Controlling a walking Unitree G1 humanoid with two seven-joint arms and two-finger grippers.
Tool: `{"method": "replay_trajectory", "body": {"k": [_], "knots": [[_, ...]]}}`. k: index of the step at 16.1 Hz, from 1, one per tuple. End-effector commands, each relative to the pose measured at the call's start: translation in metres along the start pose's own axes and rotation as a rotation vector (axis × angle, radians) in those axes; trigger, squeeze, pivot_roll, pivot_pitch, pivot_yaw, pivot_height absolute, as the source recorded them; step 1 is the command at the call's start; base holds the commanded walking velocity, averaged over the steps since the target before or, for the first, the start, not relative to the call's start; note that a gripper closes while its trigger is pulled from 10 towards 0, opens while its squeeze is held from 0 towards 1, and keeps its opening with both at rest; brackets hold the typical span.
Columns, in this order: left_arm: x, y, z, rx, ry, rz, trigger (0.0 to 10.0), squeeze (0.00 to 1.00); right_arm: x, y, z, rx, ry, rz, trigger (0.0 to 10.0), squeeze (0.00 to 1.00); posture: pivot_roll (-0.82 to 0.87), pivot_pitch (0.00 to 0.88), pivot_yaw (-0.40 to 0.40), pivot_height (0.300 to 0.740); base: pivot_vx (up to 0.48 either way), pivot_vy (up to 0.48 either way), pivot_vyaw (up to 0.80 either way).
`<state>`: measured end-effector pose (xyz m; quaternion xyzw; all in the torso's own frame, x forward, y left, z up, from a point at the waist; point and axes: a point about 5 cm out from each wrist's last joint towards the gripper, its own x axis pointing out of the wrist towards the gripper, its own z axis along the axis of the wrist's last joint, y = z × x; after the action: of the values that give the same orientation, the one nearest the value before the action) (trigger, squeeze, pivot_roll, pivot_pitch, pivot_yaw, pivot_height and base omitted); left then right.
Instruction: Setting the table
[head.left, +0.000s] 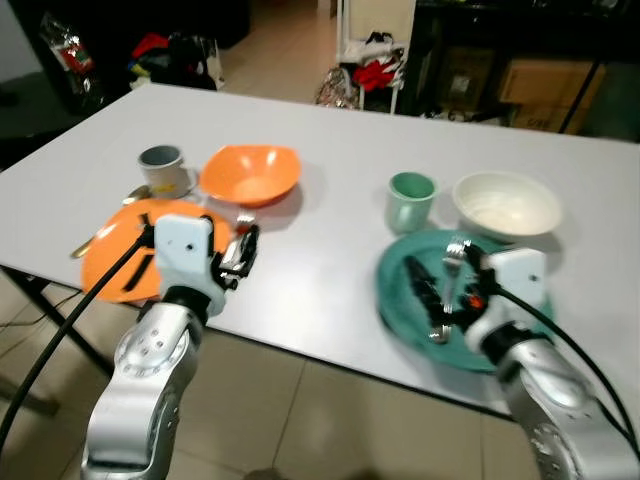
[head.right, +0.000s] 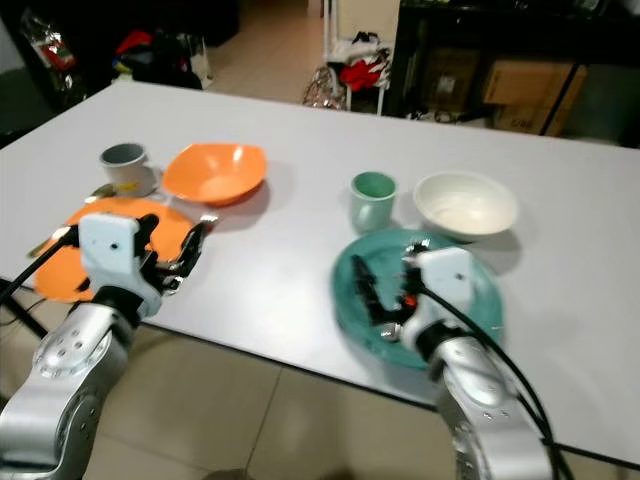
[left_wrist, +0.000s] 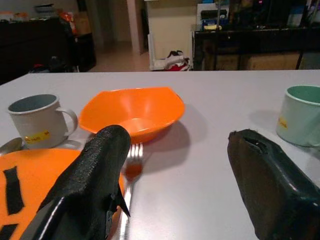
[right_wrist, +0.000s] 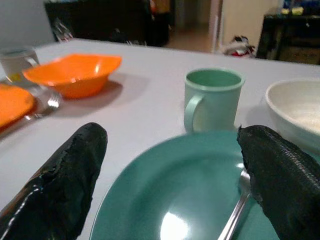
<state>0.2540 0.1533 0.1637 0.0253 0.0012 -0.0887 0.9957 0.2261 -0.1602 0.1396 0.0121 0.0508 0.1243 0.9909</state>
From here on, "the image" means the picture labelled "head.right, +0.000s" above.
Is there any shiny snack package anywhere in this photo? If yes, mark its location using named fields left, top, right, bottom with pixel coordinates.
left=24, top=9, right=83, bottom=98

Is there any brown cardboard box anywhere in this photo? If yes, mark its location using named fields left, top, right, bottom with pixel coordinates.
left=481, top=57, right=590, bottom=111

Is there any cream white bowl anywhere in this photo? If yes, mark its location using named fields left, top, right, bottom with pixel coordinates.
left=412, top=170, right=520, bottom=244

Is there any orange bowl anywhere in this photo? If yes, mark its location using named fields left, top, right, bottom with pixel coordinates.
left=161, top=142, right=269, bottom=207

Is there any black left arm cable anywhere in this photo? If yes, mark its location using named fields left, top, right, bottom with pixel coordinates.
left=0, top=224, right=83, bottom=301

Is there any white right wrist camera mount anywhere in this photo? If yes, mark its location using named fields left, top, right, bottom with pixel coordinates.
left=400, top=246, right=477, bottom=339

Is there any white rack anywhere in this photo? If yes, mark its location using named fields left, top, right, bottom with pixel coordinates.
left=322, top=0, right=402, bottom=115

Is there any grey cup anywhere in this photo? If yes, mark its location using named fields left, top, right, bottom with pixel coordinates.
left=100, top=142, right=152, bottom=197

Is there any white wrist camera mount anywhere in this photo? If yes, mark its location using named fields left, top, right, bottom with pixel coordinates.
left=400, top=246, right=477, bottom=339
left=78, top=213, right=147, bottom=293

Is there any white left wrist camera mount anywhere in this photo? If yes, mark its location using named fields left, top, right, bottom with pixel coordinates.
left=78, top=213, right=147, bottom=293

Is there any orange plate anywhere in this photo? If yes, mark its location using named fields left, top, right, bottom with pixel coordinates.
left=34, top=197, right=197, bottom=304

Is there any patterned shopping bag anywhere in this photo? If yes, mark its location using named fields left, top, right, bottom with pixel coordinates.
left=301, top=64, right=347, bottom=110

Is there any green cup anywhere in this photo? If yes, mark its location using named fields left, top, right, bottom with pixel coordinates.
left=349, top=170, right=399, bottom=234

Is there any black table frame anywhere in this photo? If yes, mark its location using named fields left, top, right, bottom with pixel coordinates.
left=0, top=292, right=43, bottom=336

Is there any teal plate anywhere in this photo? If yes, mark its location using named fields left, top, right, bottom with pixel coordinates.
left=329, top=227, right=505, bottom=371

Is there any black bag with red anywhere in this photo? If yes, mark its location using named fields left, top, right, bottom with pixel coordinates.
left=113, top=29, right=212, bottom=90

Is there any black shelf unit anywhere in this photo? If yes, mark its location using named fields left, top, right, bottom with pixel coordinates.
left=390, top=0, right=640, bottom=149

